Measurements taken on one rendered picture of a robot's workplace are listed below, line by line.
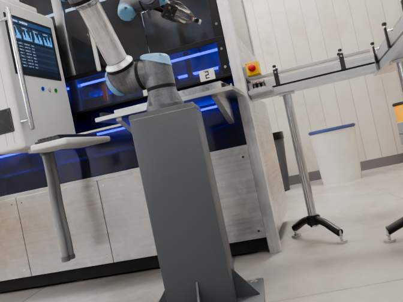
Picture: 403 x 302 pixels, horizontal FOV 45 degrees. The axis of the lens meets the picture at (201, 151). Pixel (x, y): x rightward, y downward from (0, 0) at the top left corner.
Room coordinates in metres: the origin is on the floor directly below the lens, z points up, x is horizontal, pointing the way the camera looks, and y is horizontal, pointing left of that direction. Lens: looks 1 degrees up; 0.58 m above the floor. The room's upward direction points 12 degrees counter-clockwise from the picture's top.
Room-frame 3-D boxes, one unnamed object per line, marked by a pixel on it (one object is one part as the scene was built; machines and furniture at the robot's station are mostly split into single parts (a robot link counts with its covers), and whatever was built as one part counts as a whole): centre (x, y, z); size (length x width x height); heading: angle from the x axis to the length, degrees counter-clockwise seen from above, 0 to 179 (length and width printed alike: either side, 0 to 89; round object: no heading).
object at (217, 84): (2.48, -0.07, 0.90); 0.34 x 0.26 x 0.04; 166
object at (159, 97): (1.93, 0.10, 0.84); 0.15 x 0.15 x 0.10
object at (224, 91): (2.56, 0.09, 0.87); 0.70 x 0.48 x 0.02; 77
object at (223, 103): (2.49, -0.15, 0.79); 0.34 x 0.03 x 0.13; 167
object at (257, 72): (2.65, -0.37, 0.99); 0.08 x 0.07 x 0.07; 167
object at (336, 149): (5.56, -1.50, 0.31); 0.53 x 0.51 x 0.62; 85
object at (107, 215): (3.36, 0.58, 0.44); 2.06 x 1.00 x 0.88; 77
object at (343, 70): (2.72, -0.68, 0.92); 0.69 x 0.15 x 0.16; 77
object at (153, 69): (1.93, 0.11, 0.96); 0.13 x 0.12 x 0.14; 71
